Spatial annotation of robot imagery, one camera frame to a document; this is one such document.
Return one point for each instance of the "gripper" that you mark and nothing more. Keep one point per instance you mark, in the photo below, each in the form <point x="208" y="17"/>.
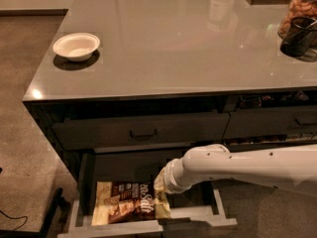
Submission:
<point x="170" y="178"/>

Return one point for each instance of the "black mesh cup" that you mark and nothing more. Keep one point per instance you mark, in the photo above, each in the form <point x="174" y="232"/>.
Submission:
<point x="299" y="37"/>

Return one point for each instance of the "white paper bowl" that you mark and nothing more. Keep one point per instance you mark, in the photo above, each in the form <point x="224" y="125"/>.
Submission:
<point x="76" y="46"/>

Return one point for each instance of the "top right drawer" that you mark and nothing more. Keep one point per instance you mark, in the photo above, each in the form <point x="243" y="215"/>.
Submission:
<point x="274" y="121"/>

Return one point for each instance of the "brown chip bag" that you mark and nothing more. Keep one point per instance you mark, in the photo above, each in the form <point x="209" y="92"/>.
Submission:
<point x="128" y="201"/>

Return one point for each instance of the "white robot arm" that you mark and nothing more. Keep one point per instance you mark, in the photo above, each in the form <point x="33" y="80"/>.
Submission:
<point x="290" y="168"/>

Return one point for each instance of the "glass snack jar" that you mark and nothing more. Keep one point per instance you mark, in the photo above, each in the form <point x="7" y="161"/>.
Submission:
<point x="297" y="8"/>

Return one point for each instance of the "top left drawer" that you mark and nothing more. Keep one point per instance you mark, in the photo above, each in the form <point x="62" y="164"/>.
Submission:
<point x="136" y="132"/>

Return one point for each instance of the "open middle left drawer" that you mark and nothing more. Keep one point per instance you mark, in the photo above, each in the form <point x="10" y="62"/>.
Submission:
<point x="196" y="213"/>

